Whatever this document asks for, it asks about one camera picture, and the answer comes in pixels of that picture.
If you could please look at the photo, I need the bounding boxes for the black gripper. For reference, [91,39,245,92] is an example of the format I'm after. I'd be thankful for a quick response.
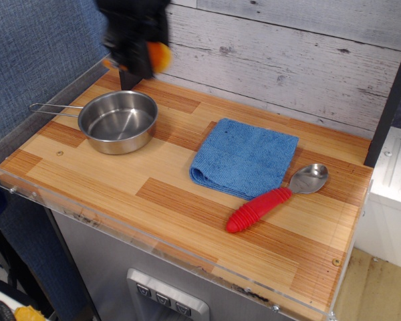
[96,0,170,79]

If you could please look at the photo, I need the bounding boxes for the orange plush fish toy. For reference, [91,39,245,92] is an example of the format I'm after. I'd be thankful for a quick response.
[102,41,172,75]

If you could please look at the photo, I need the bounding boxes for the folded blue cloth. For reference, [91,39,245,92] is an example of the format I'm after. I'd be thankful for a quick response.
[189,118,299,201]

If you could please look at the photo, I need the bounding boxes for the stainless steel saucepan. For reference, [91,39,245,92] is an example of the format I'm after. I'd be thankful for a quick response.
[46,90,159,155]

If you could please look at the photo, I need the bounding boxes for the clear acrylic edge guard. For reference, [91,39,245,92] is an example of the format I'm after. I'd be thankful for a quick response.
[0,76,372,320]

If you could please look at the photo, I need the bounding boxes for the stainless steel cabinet front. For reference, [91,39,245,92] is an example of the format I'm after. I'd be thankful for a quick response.
[52,211,289,320]

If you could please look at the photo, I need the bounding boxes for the silver button control panel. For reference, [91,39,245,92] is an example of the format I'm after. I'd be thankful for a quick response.
[126,268,210,320]

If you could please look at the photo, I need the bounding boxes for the yellow object bottom left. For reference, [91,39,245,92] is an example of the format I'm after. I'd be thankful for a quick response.
[14,306,46,321]

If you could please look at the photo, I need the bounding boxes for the white ridged side counter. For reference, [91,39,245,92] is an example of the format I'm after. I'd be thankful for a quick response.
[354,127,401,267]

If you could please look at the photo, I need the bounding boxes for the dark left vertical post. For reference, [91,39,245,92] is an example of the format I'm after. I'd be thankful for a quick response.
[119,70,143,90]

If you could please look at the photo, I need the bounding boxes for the dark vertical post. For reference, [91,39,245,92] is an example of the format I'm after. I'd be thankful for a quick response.
[364,62,401,168]
[119,70,143,90]

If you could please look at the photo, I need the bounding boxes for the red handled metal spoon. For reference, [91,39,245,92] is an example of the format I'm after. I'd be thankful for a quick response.
[225,163,329,233]

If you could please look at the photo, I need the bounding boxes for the dark right vertical post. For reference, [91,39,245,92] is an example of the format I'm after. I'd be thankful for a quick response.
[364,62,401,168]

